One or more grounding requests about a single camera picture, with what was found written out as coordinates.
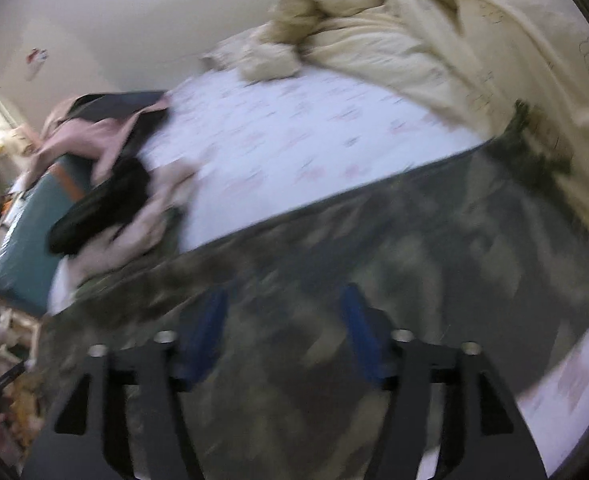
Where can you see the pink garment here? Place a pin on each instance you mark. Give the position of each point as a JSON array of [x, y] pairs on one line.
[[89, 135]]

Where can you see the wall sticker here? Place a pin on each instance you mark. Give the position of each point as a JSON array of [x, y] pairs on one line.
[[37, 62]]

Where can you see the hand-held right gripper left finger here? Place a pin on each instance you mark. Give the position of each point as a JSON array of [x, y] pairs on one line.
[[207, 330]]

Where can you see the camouflage pants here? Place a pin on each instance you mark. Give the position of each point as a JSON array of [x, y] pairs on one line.
[[299, 260]]

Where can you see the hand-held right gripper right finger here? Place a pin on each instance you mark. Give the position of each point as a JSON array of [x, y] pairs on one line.
[[359, 330]]

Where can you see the cream duvet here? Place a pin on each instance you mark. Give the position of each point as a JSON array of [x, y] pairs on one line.
[[374, 50]]

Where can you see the dark grey garment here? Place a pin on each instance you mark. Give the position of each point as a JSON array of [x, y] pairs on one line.
[[119, 105]]

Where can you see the black garment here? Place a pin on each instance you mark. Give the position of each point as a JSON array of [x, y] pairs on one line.
[[104, 205]]

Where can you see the teal bed board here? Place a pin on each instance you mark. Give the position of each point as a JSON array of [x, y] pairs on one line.
[[24, 240]]

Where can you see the floral bed sheet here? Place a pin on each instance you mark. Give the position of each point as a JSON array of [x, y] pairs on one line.
[[299, 125]]

